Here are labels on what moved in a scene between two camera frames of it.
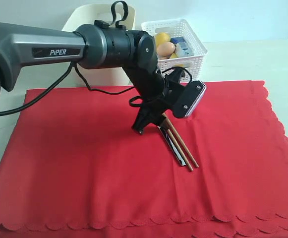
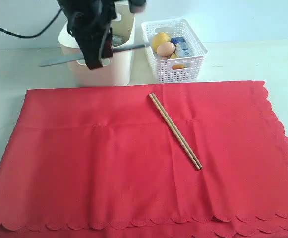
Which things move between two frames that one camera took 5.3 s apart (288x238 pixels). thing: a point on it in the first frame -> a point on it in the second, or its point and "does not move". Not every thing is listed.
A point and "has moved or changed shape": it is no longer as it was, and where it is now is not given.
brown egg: [166, 49] does not move
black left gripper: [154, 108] -> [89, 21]
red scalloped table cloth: [74, 167] does not move
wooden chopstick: [181, 149] -> [174, 132]
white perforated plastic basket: [180, 27] does not move
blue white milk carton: [182, 48] does not move
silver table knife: [172, 145] has moved or changed shape
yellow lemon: [162, 37] does not move
